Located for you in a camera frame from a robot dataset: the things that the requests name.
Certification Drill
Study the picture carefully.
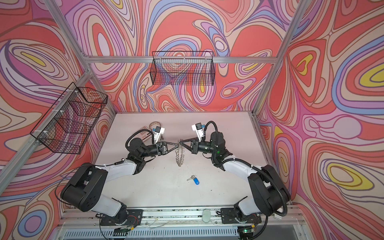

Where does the black wire basket left wall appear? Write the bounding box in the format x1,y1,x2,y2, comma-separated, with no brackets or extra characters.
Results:
30,83,108,155

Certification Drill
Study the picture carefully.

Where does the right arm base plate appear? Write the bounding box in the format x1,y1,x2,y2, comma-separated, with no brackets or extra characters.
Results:
217,208,262,225

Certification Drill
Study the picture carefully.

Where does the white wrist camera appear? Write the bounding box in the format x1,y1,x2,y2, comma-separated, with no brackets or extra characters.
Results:
152,126,165,144
192,123,206,142

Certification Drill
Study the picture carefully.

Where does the white label tag on rail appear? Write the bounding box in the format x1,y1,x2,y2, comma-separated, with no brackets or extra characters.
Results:
274,212,283,221

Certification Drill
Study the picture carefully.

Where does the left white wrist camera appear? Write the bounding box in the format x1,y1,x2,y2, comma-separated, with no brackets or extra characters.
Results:
152,126,165,144

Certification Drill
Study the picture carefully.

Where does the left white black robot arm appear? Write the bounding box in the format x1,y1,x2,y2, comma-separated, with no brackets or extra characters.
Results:
60,127,179,226

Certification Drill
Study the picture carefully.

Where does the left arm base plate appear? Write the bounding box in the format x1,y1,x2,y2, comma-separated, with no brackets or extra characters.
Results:
100,209,144,227

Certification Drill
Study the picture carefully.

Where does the black wire basket back wall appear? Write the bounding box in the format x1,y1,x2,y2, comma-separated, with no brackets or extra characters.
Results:
150,51,216,86

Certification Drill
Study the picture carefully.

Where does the black wire basket wall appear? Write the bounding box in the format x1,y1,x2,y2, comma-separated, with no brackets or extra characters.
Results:
150,51,216,86
30,83,108,155

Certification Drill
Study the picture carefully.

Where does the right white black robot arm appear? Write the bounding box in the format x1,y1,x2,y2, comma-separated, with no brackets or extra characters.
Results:
179,121,291,219

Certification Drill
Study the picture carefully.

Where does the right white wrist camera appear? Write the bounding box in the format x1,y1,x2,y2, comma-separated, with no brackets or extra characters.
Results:
192,123,206,142

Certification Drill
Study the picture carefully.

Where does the white oval puck on rail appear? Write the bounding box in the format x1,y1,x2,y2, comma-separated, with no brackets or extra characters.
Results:
202,209,211,223

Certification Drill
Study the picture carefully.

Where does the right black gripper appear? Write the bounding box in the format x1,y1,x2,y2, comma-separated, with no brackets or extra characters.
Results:
180,137,218,155

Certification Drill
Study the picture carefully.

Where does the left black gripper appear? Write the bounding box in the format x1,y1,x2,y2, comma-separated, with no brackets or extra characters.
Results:
139,144,178,161

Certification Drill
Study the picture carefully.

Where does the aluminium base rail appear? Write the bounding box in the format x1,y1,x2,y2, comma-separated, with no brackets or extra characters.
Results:
50,206,312,240

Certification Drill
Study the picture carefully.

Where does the metal disc key ring holder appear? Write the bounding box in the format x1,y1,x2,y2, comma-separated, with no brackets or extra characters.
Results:
175,140,185,167

